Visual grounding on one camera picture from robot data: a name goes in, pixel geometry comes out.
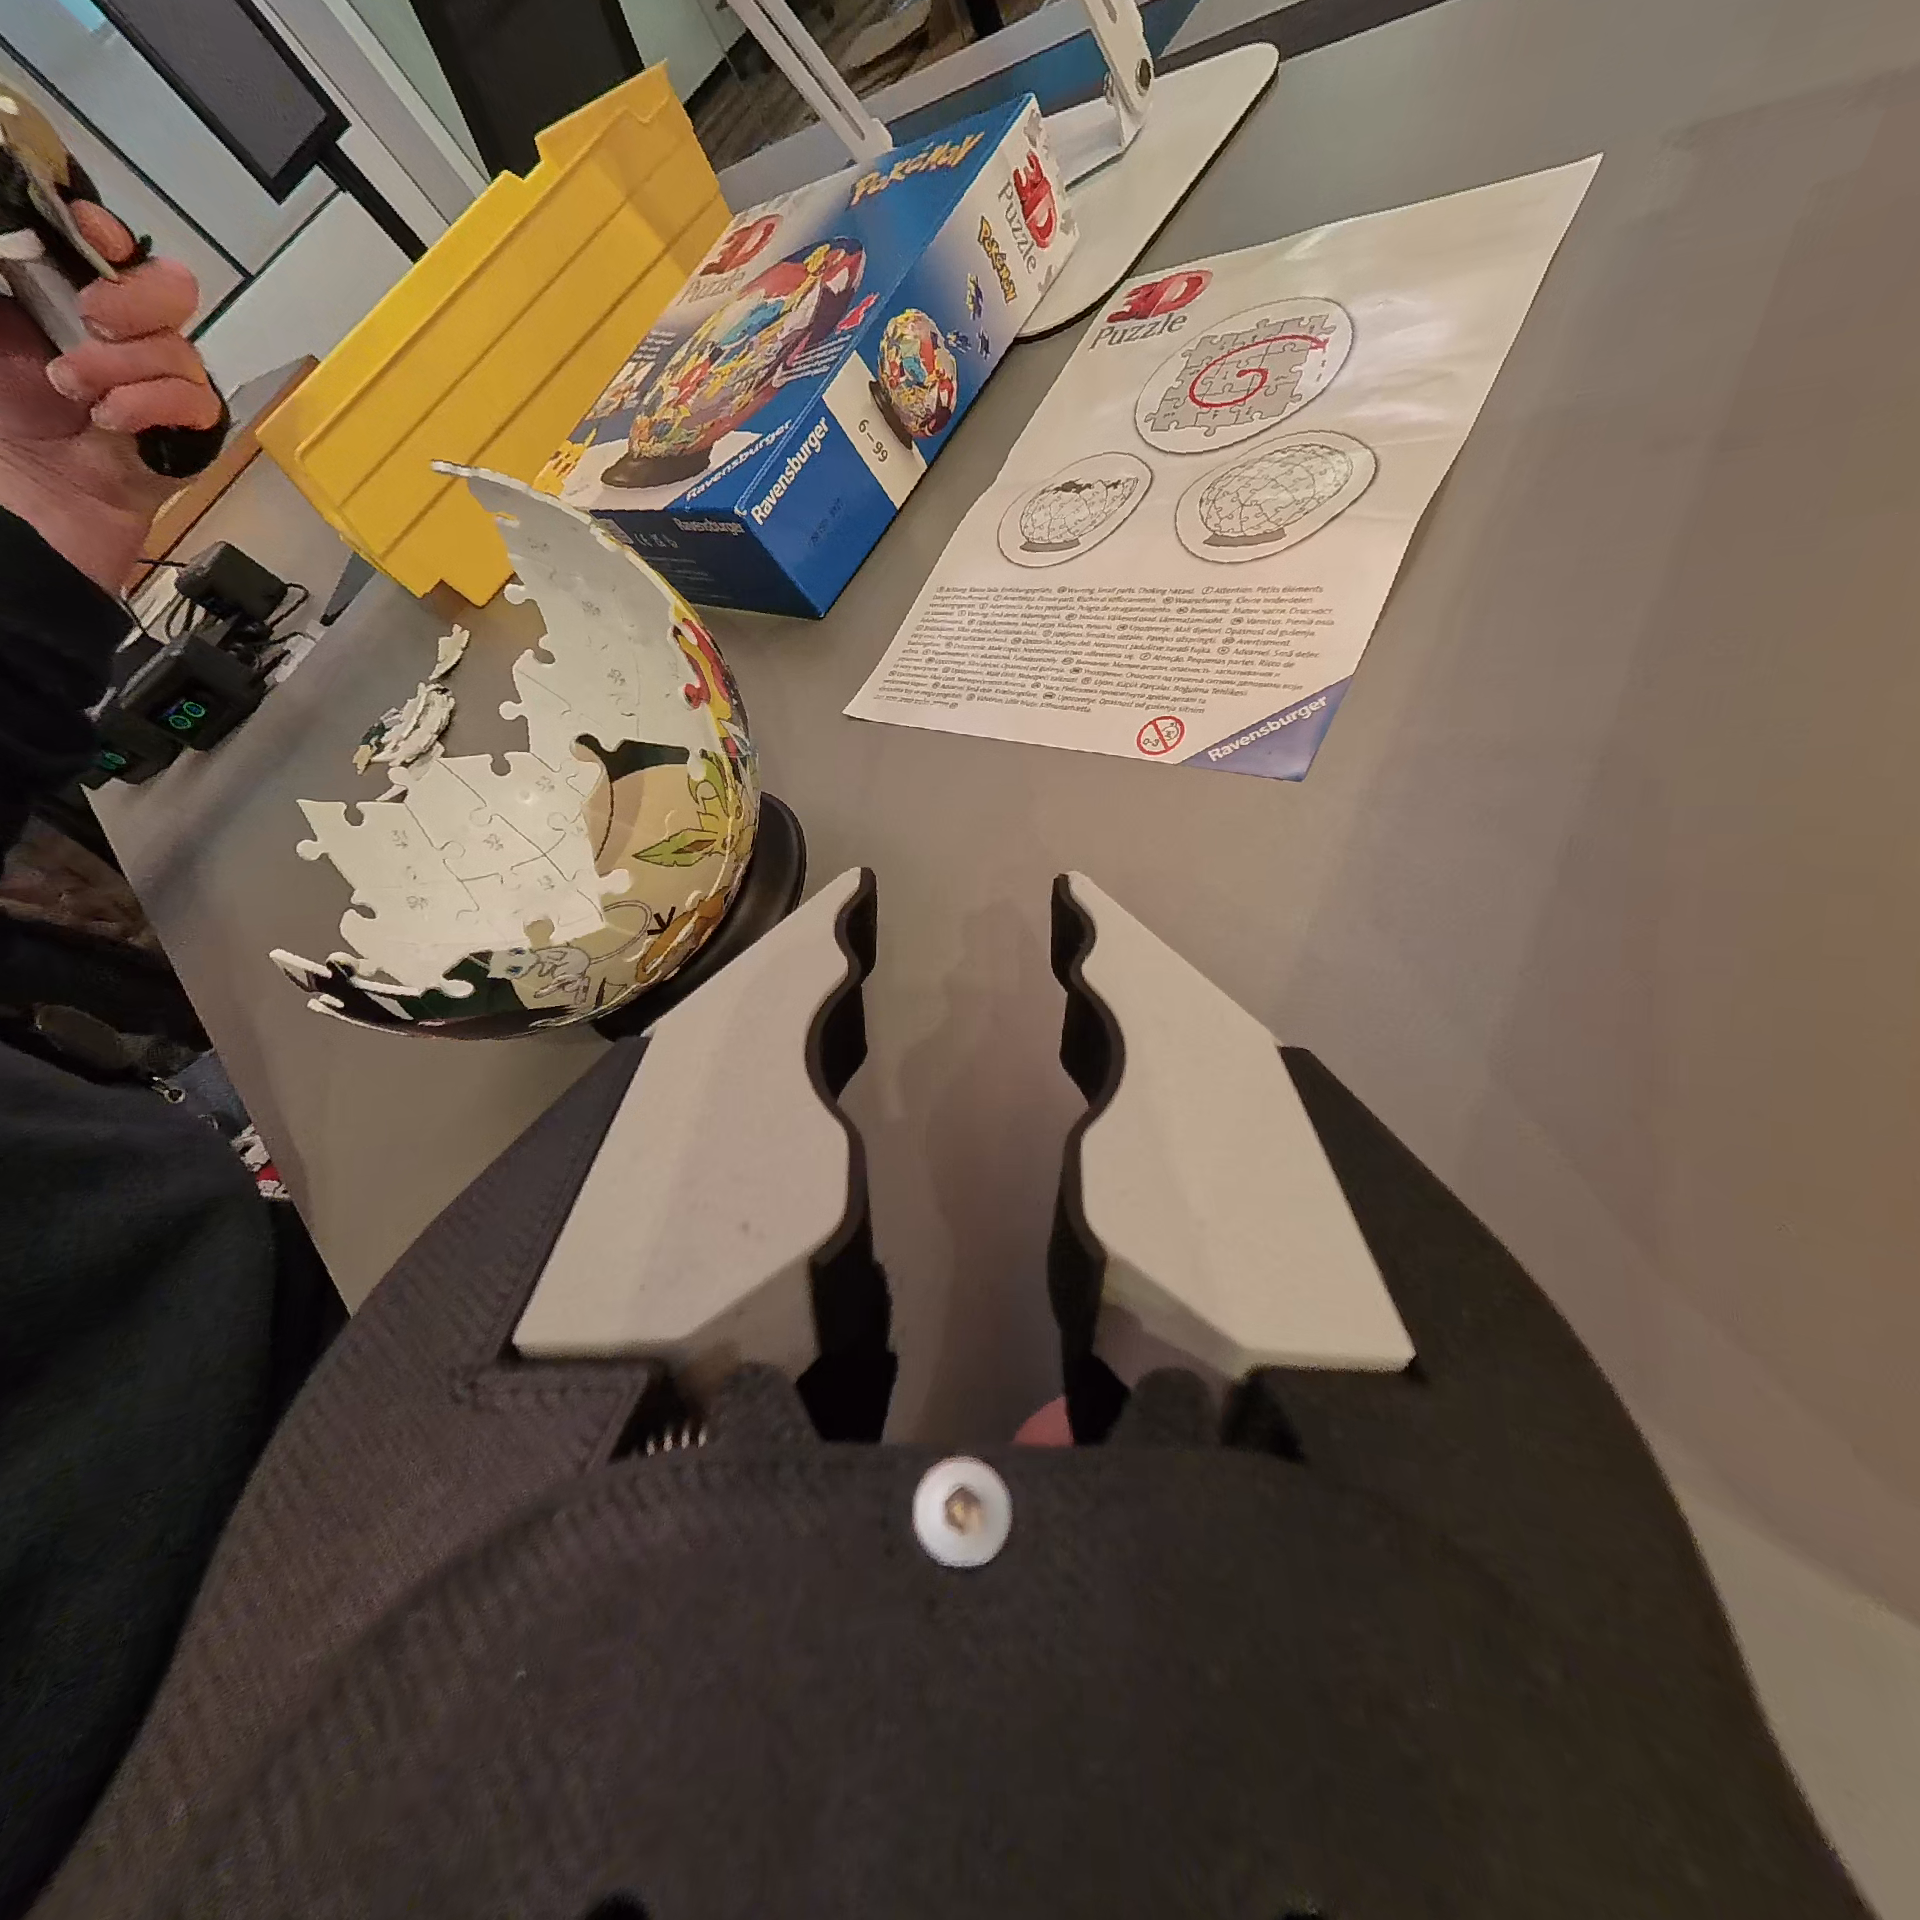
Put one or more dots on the white metal stand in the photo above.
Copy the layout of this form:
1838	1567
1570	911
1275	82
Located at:
1155	182

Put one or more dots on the blue puzzle box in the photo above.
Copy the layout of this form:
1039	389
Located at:
812	495

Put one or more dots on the person's left forearm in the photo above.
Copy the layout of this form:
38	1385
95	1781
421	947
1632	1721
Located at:
43	644

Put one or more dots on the black screen on stand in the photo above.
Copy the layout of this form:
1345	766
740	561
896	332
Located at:
212	78

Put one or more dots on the white instruction sheet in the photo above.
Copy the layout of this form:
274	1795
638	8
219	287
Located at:
1247	599

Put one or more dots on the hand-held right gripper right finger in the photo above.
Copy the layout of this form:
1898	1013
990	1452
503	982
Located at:
1229	1200

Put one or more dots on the white jigsaw piece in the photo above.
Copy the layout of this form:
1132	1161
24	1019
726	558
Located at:
449	655

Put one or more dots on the yellow plastic bin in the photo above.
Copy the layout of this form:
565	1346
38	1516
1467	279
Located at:
482	377

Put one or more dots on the person's left hand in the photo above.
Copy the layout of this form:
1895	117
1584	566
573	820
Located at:
152	326

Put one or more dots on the person's torso in dark sweater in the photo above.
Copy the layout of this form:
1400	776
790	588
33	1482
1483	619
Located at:
120	1499

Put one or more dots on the black box with green display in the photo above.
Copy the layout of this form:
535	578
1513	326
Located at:
164	708

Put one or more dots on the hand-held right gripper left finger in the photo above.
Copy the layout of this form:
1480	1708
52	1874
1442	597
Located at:
708	1187

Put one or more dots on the black round ball stand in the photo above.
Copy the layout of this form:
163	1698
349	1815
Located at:
772	870

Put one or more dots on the colourful half-built puzzle ball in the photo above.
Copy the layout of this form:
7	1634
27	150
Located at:
587	662

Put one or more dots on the black printed jigsaw piece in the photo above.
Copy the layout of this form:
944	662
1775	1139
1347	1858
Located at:
408	731

